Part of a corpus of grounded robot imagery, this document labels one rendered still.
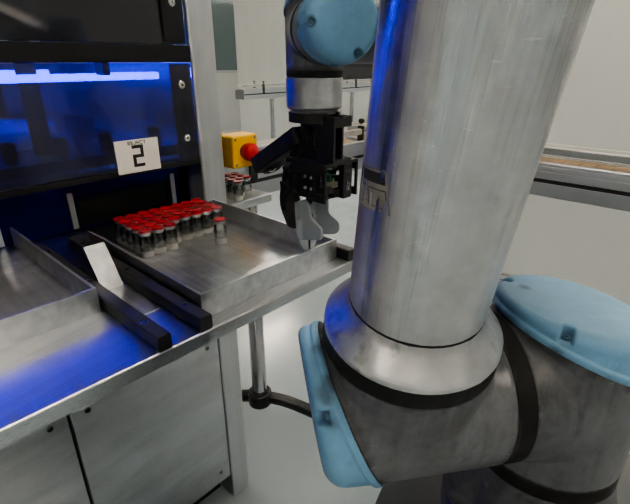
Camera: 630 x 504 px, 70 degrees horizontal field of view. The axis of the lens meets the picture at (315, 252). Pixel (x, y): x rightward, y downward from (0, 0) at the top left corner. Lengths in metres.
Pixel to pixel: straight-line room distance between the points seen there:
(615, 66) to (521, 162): 1.73
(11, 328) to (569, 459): 0.57
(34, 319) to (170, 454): 0.70
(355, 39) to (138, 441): 0.96
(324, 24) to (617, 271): 1.73
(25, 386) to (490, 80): 0.50
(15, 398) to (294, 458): 1.17
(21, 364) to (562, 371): 0.52
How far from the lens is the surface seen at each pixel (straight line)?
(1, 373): 0.59
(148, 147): 0.93
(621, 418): 0.39
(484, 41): 0.19
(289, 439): 1.66
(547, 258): 2.10
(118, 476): 1.20
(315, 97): 0.60
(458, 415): 0.30
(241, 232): 0.87
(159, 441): 1.21
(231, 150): 1.04
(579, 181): 1.35
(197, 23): 0.99
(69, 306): 0.64
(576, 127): 1.97
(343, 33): 0.49
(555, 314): 0.36
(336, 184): 0.64
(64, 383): 0.55
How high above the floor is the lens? 1.18
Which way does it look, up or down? 23 degrees down
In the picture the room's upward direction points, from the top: straight up
